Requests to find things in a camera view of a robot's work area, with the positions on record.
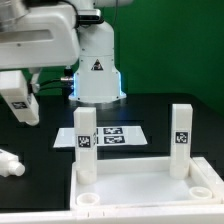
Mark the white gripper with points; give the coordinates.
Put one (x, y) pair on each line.
(45, 37)

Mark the white desk top tray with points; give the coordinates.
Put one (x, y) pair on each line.
(144, 182)

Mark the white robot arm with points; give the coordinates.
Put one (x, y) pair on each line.
(96, 81)

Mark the white marker plate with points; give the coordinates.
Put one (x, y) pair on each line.
(104, 136)

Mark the white frame rail front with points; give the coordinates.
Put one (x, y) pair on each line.
(198, 214)

